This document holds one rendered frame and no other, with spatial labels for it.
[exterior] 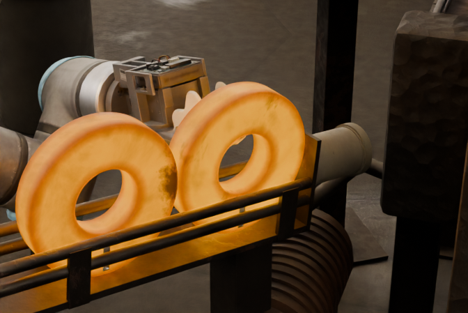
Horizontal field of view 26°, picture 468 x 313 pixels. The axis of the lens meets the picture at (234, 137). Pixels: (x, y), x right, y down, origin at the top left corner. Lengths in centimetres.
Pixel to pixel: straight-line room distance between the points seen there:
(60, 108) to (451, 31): 47
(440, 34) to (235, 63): 191
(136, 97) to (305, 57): 196
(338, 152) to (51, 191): 34
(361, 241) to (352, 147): 107
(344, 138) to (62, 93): 35
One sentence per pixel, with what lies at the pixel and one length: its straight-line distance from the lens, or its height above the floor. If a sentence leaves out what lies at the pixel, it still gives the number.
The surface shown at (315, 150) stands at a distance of 106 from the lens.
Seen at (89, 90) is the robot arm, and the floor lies 71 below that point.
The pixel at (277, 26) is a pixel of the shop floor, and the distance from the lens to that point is 326.
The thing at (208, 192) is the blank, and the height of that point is 70.
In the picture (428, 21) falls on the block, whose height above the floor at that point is 80.
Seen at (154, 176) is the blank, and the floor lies 73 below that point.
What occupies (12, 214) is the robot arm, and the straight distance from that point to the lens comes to 126.
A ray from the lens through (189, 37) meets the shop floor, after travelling 318.
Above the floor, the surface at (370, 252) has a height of 1.
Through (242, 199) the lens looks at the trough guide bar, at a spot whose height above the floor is 68.
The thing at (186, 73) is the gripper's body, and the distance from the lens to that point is 108.
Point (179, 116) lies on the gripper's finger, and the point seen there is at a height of 74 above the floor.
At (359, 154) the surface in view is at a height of 67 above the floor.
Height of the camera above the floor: 122
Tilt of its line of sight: 28 degrees down
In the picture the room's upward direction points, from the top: straight up
